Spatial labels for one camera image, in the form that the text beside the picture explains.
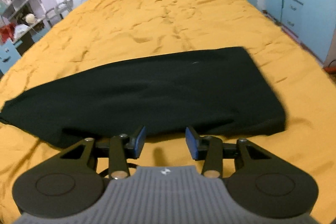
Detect blue wardrobe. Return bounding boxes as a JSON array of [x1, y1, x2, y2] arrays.
[[265, 0, 335, 63]]

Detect blue left drawer cabinet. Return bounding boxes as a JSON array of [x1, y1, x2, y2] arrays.
[[0, 39, 22, 75]]

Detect black pants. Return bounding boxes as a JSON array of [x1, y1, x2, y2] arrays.
[[1, 47, 286, 148]]

